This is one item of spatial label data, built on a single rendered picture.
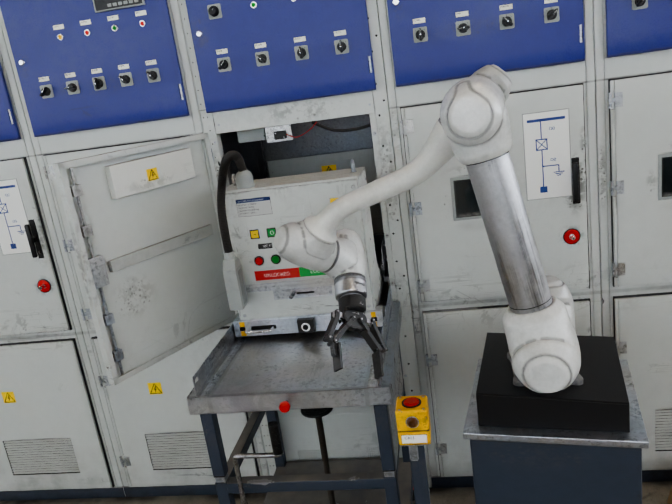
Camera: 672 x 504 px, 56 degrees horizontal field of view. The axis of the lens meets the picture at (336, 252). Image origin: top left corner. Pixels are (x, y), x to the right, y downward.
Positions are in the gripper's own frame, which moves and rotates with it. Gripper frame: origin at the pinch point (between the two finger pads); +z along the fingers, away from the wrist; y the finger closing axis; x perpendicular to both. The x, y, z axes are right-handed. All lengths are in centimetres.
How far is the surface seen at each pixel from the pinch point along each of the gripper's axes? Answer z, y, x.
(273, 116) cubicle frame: -105, -5, 27
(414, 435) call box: 17.2, 11.4, -5.3
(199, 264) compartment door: -65, -10, 74
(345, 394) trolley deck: -0.7, 11.0, 19.7
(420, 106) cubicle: -97, 30, -12
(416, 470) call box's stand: 23.7, 18.0, 2.3
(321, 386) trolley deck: -4.4, 6.9, 25.5
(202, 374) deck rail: -14, -18, 53
